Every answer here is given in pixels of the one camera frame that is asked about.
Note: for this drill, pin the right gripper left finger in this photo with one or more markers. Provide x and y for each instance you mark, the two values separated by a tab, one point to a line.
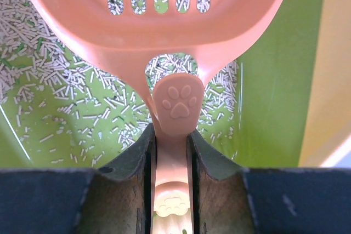
115	198

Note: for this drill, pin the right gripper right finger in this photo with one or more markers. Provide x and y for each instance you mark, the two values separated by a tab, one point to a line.
228	198

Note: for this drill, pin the orange litter scoop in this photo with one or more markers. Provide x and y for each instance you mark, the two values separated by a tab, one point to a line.
124	44

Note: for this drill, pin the cat litter granules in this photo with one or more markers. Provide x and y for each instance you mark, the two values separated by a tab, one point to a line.
59	111

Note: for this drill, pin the yellow green litter box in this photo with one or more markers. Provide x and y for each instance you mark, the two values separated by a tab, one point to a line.
273	87

